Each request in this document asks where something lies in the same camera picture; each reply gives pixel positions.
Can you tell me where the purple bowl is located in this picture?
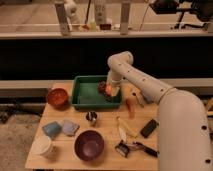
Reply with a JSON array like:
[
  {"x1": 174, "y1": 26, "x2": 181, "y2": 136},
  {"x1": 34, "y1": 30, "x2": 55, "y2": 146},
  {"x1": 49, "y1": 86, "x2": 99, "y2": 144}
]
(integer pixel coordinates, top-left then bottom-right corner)
[{"x1": 74, "y1": 130, "x2": 104, "y2": 162}]

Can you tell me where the blue sponge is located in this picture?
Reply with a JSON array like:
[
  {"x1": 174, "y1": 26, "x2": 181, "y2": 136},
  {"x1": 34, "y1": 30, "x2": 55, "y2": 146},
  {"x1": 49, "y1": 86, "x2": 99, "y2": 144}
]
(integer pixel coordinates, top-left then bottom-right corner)
[
  {"x1": 142, "y1": 94, "x2": 154, "y2": 104},
  {"x1": 42, "y1": 121, "x2": 62, "y2": 138}
]

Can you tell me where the green plastic tray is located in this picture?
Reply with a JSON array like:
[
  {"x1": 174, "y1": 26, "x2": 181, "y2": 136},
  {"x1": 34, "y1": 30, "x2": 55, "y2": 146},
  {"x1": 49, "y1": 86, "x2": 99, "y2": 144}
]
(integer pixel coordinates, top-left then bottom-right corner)
[{"x1": 71, "y1": 75, "x2": 122, "y2": 110}]

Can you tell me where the small spoon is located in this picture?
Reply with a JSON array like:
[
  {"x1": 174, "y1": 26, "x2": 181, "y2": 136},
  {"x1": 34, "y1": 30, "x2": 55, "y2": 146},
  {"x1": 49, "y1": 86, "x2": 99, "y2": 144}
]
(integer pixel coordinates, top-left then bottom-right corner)
[{"x1": 132, "y1": 91, "x2": 144, "y2": 107}]

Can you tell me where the orange carrot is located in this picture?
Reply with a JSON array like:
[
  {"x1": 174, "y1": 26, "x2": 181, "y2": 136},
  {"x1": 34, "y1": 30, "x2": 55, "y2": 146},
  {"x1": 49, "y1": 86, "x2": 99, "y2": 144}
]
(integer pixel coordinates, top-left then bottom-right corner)
[{"x1": 125, "y1": 99, "x2": 135, "y2": 119}]

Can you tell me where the black remote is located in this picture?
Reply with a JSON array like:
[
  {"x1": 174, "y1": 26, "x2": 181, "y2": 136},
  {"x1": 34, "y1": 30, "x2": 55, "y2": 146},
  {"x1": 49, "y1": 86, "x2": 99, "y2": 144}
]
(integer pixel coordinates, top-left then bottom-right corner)
[{"x1": 140, "y1": 119, "x2": 158, "y2": 138}]

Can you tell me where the dark grape bunch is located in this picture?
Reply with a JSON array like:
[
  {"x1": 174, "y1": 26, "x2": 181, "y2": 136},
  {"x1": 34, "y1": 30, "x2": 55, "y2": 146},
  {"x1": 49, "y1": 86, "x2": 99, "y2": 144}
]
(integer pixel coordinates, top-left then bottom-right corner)
[{"x1": 98, "y1": 81, "x2": 112, "y2": 101}]

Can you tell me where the yellow banana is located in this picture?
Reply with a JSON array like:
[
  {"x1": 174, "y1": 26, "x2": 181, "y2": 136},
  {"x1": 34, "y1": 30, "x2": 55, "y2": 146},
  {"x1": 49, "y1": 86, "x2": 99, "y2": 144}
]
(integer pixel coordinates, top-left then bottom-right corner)
[{"x1": 116, "y1": 116, "x2": 137, "y2": 138}]

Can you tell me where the small metal cup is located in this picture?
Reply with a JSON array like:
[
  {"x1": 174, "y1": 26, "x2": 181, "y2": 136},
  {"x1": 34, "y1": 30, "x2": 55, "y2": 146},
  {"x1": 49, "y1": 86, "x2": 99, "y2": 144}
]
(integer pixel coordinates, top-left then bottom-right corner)
[{"x1": 86, "y1": 111, "x2": 97, "y2": 126}]

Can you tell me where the black handled peeler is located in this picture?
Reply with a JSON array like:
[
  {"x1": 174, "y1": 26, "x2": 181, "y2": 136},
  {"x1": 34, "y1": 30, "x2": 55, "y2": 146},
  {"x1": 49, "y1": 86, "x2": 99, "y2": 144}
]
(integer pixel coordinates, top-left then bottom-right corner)
[{"x1": 133, "y1": 142, "x2": 158, "y2": 158}]

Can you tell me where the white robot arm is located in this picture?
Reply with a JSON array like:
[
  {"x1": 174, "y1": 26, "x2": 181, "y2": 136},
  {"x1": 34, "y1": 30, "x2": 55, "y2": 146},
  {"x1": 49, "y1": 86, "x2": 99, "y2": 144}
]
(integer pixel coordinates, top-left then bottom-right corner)
[{"x1": 107, "y1": 51, "x2": 213, "y2": 171}]

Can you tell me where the red yellow apple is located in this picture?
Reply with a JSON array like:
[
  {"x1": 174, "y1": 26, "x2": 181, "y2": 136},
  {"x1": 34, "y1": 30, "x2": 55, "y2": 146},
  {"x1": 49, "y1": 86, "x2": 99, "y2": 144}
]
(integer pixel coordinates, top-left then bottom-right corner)
[{"x1": 105, "y1": 84, "x2": 112, "y2": 95}]

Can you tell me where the white knife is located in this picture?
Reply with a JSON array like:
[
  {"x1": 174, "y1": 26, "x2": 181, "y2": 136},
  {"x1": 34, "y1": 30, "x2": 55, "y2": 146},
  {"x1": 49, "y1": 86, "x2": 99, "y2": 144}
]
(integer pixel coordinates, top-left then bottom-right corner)
[{"x1": 118, "y1": 126, "x2": 127, "y2": 143}]

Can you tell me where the red bowl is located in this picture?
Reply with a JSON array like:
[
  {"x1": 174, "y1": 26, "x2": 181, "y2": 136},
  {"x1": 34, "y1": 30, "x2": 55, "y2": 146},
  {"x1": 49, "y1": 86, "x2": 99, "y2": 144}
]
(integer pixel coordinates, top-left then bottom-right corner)
[{"x1": 46, "y1": 88, "x2": 68, "y2": 108}]

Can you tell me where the white paper cup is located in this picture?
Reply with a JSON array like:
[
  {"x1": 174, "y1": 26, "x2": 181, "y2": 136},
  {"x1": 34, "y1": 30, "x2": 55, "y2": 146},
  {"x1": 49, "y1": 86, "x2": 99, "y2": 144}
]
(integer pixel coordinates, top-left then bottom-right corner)
[{"x1": 32, "y1": 136, "x2": 53, "y2": 158}]

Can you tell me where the black binder clip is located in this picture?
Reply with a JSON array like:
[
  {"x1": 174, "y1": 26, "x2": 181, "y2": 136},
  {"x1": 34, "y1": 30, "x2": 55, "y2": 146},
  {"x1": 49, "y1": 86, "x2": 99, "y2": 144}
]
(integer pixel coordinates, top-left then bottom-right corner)
[{"x1": 115, "y1": 141, "x2": 130, "y2": 157}]

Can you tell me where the blue sponge right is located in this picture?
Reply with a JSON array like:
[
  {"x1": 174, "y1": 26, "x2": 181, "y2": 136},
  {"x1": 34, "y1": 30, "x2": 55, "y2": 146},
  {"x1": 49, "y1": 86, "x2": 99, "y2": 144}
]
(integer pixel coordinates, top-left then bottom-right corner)
[{"x1": 142, "y1": 94, "x2": 154, "y2": 104}]

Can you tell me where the light blue cloth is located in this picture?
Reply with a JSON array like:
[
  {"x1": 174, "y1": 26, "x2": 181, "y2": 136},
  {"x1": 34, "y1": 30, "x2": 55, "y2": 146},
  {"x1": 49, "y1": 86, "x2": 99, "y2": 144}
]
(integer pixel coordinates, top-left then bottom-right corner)
[{"x1": 62, "y1": 120, "x2": 79, "y2": 136}]

